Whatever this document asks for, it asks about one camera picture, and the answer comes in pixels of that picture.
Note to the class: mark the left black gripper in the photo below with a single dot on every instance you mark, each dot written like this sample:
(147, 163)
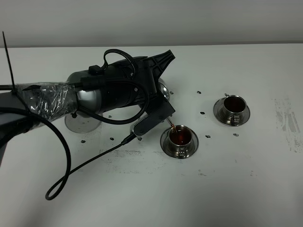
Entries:
(117, 95)

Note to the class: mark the stainless steel teapot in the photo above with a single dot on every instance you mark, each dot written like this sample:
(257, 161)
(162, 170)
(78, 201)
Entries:
(162, 90)

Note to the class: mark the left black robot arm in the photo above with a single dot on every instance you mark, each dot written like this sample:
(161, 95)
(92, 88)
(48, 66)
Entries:
(48, 102)

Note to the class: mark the far stainless steel saucer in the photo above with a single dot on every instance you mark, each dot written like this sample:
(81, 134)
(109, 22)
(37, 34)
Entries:
(222, 116)

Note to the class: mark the stainless steel saucer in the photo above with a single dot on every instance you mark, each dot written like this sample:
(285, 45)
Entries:
(222, 116)
(164, 140)

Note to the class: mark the near stainless steel teacup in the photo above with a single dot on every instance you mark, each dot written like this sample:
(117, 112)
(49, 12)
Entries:
(179, 142)

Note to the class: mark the stainless steel teacup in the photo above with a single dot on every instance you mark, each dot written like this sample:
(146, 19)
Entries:
(179, 142)
(235, 106)

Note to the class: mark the near stainless steel saucer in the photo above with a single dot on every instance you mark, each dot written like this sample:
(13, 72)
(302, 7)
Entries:
(164, 140)

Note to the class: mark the far stainless steel teacup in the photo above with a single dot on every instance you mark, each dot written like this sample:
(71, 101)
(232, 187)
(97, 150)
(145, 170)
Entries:
(235, 106)

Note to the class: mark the steel teapot coaster plate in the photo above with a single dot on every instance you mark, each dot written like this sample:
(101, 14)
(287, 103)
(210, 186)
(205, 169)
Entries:
(80, 124)

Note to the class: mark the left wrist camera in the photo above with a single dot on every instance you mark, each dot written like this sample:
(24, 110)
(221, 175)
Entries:
(158, 111)

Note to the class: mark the black cable tie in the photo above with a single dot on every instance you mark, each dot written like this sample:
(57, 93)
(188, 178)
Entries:
(9, 63)

